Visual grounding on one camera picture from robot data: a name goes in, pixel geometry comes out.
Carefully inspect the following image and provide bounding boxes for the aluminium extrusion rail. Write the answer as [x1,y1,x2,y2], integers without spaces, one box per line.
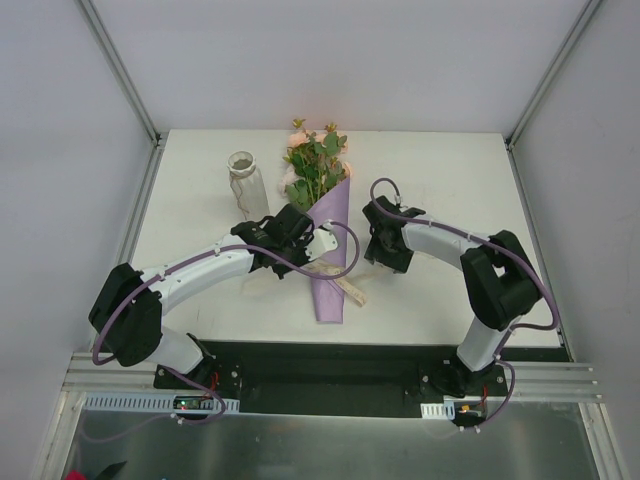
[62,352,161,394]

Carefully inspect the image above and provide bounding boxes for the right white cable duct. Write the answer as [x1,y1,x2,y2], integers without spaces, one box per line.
[420,401,487,421]

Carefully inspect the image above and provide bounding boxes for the left aluminium frame post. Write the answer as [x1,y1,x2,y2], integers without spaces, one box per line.
[74,0,162,146]

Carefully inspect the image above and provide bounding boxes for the white ribbed ceramic vase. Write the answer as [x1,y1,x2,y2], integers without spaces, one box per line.
[227,151,270,221]

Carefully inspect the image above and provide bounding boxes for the purple wrapping paper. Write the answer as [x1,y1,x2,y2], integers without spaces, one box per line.
[309,177,350,324]

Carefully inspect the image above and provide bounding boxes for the red object at bottom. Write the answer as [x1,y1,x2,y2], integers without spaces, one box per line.
[63,470,87,480]

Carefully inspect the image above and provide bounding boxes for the white cable duct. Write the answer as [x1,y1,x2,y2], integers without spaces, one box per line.
[84,393,221,415]
[420,401,487,421]

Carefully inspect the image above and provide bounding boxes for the left white cable duct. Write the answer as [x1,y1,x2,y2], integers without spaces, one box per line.
[84,393,221,415]

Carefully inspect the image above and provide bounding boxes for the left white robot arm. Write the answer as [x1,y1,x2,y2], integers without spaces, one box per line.
[89,204,314,389]

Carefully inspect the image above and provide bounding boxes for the pink flowers with green leaves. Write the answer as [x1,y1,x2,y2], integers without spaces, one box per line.
[279,118,352,211]

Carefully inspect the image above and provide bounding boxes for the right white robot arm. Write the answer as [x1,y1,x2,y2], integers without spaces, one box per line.
[363,196,542,398]

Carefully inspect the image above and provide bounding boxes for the aluminium frame post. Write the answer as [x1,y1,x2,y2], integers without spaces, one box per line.
[505,0,606,152]
[74,0,162,146]

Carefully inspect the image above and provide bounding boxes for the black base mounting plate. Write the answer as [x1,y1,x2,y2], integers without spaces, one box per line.
[152,338,519,416]

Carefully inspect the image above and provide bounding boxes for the right aluminium frame post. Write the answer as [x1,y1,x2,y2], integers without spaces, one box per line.
[505,0,606,152]

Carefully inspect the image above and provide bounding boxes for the cream printed ribbon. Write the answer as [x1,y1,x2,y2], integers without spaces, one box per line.
[241,259,389,310]

